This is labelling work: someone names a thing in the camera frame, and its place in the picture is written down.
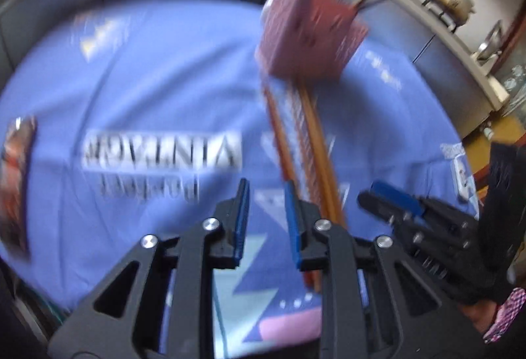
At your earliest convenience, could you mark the blue printed blanket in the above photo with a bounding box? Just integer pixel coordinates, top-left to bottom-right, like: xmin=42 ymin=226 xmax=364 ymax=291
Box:
xmin=0 ymin=0 xmax=482 ymax=359

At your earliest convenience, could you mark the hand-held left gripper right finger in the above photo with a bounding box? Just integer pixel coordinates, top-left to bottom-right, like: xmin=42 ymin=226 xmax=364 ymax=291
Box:
xmin=283 ymin=180 xmax=486 ymax=359

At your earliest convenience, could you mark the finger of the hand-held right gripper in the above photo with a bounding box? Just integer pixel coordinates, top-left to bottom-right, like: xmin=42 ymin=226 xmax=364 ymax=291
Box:
xmin=370 ymin=181 xmax=432 ymax=220
xmin=357 ymin=191 xmax=398 ymax=226

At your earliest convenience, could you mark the pink perforated utensil holder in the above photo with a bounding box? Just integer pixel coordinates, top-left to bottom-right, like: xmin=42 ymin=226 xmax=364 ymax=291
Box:
xmin=254 ymin=0 xmax=369 ymax=82

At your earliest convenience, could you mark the red-brown snack packet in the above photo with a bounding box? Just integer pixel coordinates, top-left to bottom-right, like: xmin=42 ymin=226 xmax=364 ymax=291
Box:
xmin=0 ymin=115 xmax=38 ymax=261

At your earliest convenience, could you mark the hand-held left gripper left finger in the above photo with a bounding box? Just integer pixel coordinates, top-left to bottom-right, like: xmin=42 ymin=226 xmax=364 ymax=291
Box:
xmin=47 ymin=178 xmax=251 ymax=359

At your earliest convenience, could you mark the metal bowl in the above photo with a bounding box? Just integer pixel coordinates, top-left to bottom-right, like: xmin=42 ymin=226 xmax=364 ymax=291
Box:
xmin=476 ymin=19 xmax=505 ymax=63

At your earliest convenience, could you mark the person's right forearm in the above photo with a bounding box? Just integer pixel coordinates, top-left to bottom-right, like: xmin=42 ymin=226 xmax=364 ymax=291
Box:
xmin=462 ymin=287 xmax=526 ymax=344

